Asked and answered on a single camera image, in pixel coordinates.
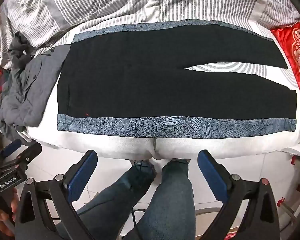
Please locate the person's right leg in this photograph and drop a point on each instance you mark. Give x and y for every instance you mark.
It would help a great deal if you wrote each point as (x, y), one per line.
(170, 200)

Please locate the white bed sheet with rings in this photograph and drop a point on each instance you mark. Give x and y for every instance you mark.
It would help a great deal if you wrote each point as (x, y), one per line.
(110, 147)

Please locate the black sock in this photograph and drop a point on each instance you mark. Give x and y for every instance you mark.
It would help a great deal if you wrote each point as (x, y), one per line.
(140, 80)

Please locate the large red embroidered cushion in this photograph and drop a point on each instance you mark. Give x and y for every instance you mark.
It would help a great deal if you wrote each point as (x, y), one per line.
(293, 55)

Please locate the dark grey cloth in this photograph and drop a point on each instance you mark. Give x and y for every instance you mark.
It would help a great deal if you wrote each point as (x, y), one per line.
(18, 45)

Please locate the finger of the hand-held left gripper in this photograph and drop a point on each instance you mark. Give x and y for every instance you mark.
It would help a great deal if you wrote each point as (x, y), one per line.
(12, 147)
(27, 156)

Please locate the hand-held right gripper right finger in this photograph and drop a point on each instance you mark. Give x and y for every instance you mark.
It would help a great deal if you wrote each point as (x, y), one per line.
(212, 176)

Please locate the person's leg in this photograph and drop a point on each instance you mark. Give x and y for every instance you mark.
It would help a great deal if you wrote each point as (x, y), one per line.
(170, 200)
(115, 197)

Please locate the grey striped duvet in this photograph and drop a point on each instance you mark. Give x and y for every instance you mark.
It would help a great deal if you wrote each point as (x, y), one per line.
(115, 0)

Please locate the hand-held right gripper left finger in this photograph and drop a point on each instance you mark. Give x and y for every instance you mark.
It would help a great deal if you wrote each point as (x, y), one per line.
(80, 176)

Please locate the grey button shirt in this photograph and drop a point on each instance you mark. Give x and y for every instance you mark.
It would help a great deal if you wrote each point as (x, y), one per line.
(32, 90)

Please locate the person's left leg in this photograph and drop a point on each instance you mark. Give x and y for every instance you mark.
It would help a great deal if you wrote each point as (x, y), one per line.
(115, 197)

